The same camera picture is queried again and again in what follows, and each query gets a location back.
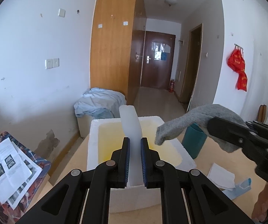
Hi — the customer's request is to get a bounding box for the white storage box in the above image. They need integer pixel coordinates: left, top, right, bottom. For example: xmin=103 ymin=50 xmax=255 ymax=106
xmin=76 ymin=114 xmax=93 ymax=139

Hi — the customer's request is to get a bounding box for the patterned cushion stool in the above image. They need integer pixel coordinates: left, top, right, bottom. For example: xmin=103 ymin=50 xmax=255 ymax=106
xmin=0 ymin=131 xmax=52 ymax=224

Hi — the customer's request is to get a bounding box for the double white wall socket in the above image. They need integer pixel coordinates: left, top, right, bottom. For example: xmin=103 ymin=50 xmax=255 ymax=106
xmin=45 ymin=58 xmax=60 ymax=70

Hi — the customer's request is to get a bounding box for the white foam stick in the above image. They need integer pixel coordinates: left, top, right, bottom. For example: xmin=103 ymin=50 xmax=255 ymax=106
xmin=118 ymin=105 xmax=146 ymax=187

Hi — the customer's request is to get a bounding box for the teal cup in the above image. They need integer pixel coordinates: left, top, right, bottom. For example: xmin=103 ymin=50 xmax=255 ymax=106
xmin=181 ymin=123 xmax=208 ymax=159

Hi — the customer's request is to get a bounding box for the dark brown entrance door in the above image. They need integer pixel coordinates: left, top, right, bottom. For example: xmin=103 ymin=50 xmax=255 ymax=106
xmin=140 ymin=31 xmax=176 ymax=90

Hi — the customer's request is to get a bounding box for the grey sock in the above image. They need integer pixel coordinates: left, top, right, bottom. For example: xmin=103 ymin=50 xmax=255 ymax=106
xmin=154 ymin=104 xmax=250 ymax=154

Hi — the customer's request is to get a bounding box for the brown wooden board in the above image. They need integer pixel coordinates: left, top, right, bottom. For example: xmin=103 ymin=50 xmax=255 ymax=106
xmin=259 ymin=105 xmax=268 ymax=122

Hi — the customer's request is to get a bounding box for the printed paper leaflet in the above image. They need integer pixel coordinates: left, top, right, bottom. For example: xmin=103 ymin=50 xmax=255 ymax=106
xmin=0 ymin=137 xmax=43 ymax=210

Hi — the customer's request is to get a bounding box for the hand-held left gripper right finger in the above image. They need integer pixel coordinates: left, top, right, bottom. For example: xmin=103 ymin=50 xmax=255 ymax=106
xmin=140 ymin=137 xmax=256 ymax=224

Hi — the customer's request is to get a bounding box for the white tissue paper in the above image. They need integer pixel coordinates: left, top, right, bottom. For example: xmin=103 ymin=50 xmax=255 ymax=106
xmin=207 ymin=163 xmax=236 ymax=190

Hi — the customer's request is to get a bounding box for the white foam box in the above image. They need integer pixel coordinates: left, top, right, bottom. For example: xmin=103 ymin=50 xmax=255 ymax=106
xmin=86 ymin=115 xmax=197 ymax=213

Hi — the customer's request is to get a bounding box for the pale blue bed sheet pile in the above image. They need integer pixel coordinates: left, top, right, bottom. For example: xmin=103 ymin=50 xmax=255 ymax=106
xmin=74 ymin=87 xmax=127 ymax=119

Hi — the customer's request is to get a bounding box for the wooden wardrobe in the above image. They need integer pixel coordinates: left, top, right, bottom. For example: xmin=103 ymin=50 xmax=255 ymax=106
xmin=90 ymin=0 xmax=147 ymax=105

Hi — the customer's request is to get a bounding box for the person's right hand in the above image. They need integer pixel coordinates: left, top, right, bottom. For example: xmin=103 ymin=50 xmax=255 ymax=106
xmin=251 ymin=183 xmax=268 ymax=223

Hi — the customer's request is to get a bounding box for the side door frame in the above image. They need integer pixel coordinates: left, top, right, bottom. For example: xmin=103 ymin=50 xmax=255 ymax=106
xmin=180 ymin=23 xmax=204 ymax=105

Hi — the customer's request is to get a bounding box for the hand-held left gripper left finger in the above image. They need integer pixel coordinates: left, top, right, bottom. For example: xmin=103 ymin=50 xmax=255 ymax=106
xmin=15 ymin=137 xmax=131 ymax=224

